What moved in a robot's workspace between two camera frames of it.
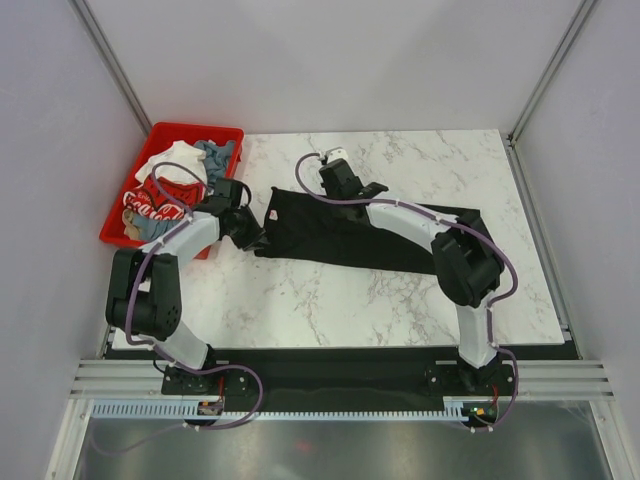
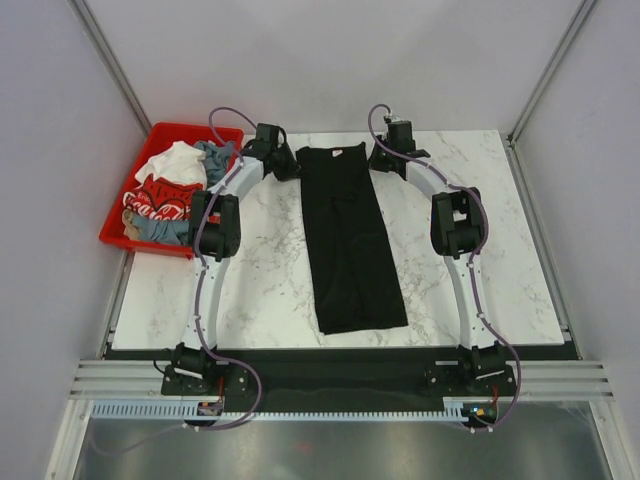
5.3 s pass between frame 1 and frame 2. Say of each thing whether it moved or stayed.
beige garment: stayed
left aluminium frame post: stayed
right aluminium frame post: stayed
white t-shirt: stayed
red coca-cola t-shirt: stayed
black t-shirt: moved
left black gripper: moved
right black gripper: moved
